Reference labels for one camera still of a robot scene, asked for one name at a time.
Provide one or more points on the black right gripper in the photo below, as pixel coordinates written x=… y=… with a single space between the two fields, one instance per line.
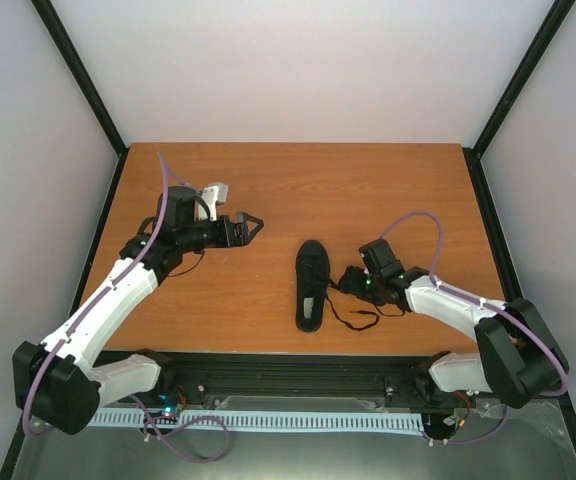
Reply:
x=351 y=283

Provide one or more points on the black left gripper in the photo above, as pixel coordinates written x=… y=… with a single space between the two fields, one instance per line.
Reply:
x=227 y=240

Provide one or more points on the black canvas sneaker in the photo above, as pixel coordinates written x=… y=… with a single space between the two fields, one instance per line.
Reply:
x=312 y=275

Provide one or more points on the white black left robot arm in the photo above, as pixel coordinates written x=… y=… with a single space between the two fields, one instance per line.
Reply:
x=58 y=381

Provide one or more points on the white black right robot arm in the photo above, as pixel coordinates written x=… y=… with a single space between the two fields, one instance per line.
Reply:
x=517 y=357

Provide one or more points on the right small wiring board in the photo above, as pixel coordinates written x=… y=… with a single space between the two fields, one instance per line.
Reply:
x=457 y=418

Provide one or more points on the green lit controller board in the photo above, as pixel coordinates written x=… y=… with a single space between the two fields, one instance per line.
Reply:
x=167 y=415

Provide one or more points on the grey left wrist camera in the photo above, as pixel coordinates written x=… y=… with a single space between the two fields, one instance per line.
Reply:
x=213 y=195

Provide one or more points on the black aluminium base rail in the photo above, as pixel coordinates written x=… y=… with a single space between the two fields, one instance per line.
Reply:
x=394 y=381

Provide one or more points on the light blue slotted cable duct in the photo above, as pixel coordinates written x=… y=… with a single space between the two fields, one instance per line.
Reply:
x=268 y=421

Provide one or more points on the black right frame post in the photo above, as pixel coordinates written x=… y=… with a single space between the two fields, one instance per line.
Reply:
x=538 y=46

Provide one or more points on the black frame post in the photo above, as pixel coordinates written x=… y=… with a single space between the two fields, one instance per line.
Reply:
x=538 y=46
x=60 y=37

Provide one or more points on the black left frame post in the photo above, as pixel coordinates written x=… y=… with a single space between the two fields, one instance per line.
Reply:
x=60 y=37

